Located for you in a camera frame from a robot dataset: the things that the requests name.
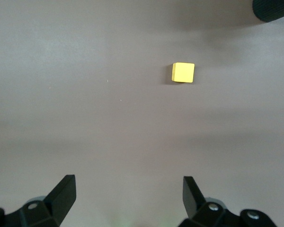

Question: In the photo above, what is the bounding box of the black ribbed cylinder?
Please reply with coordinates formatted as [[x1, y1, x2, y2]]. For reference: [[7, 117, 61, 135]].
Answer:
[[252, 0, 284, 24]]

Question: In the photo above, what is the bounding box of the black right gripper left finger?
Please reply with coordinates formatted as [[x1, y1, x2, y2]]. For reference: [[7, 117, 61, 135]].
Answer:
[[0, 174, 77, 227]]

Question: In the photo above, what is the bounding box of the yellow block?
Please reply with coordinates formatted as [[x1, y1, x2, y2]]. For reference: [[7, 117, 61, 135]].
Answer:
[[171, 62, 195, 84]]

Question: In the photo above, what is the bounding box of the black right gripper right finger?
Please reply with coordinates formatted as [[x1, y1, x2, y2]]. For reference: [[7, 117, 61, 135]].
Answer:
[[177, 175, 277, 227]]

